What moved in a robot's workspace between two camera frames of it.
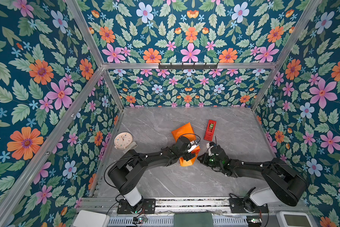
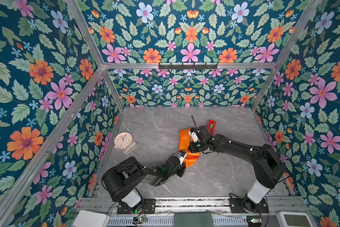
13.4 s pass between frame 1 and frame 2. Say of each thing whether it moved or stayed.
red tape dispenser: stayed
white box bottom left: stayed
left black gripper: moved
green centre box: stayed
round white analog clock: stayed
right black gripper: moved
